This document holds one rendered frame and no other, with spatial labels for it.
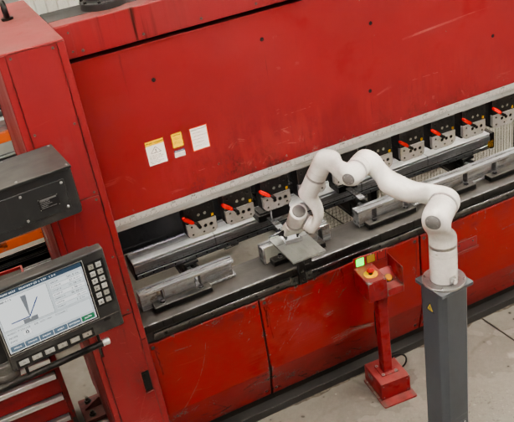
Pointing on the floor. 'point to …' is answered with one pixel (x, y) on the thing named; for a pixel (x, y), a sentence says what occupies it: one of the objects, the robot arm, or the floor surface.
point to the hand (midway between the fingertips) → (291, 234)
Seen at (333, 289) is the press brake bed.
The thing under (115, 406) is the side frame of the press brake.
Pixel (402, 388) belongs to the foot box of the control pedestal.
